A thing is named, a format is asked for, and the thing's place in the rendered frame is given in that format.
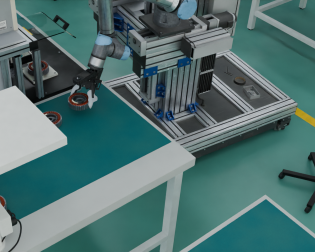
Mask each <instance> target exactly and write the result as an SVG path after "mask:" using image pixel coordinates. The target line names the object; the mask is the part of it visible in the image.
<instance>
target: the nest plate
mask: <svg viewBox="0 0 315 252"><path fill-rule="evenodd" d="M22 71H23V75H25V76H26V77H27V78H28V79H29V80H30V81H31V82H32V83H33V84H35V76H33V75H31V74H29V72H28V67H24V68H22ZM57 75H58V73H57V72H56V71H55V70H54V69H53V68H52V67H50V66H49V72H48V73H47V74H45V75H43V76H42V80H43V81H44V80H46V79H49V78H52V77H55V76H57Z"/></svg>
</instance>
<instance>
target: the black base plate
mask: <svg viewBox="0 0 315 252"><path fill-rule="evenodd" d="M38 48H39V49H40V59H41V61H45V62H47V63H48V65H49V66H50V67H51V68H53V69H54V70H55V71H56V72H57V73H58V75H56V76H54V77H51V78H48V79H45V80H43V91H44V97H41V98H40V99H39V98H38V97H37V96H36V86H35V84H33V83H32V82H31V81H30V80H29V79H28V78H27V77H26V76H25V75H23V79H24V88H25V96H26V97H27V98H28V99H29V100H30V101H31V102H32V103H33V104H35V103H37V102H40V101H43V100H45V99H48V98H50V97H53V96H55V95H58V94H61V93H63V92H66V91H68V90H71V89H73V86H74V83H73V78H74V77H75V76H77V75H79V74H80V73H82V72H84V71H85V70H84V69H83V68H82V67H80V66H79V65H78V64H77V63H76V62H74V61H73V60H72V59H71V58H70V57H68V56H67V55H66V54H65V53H64V52H62V51H61V50H60V49H59V48H58V47H56V46H55V45H54V44H53V43H52V42H50V41H49V40H48V39H47V38H45V39H42V40H39V41H38ZM27 66H28V64H27V63H25V64H22V68H25V67H27Z"/></svg>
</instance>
